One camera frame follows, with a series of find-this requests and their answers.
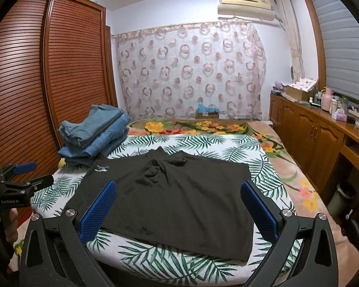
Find black pants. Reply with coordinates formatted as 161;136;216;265
73;148;253;262

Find person's left hand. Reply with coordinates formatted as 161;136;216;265
3;208;18;244

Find floral blanket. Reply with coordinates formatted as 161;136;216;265
129;119;359;286

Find dark blue folded jeans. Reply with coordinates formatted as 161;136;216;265
58;112;130;167

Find palm leaf bed sheet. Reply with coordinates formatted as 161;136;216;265
31;135;294;286

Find light blue folded jeans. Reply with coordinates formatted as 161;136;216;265
58;104;124;148

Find wooden sideboard cabinet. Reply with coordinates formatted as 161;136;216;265
269;94;359;204

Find brown louvered wardrobe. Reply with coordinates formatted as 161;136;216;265
0;0;117;177

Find cardboard box with blue cloth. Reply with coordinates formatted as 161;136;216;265
195;103;219;119

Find purple tissue holder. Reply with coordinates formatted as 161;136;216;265
331;108;347;122

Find pink thermos bottle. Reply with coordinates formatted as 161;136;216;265
321;88;333;112

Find open cardboard box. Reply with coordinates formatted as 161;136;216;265
285;77;318;101

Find circle pattern sheer curtain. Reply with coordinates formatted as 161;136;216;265
115;21;266;120

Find grey window blind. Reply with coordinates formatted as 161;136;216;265
311;0;359;101

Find beige side curtain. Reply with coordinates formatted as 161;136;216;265
275;0;305;82

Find cream air conditioner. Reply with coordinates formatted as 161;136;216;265
218;0;275;22

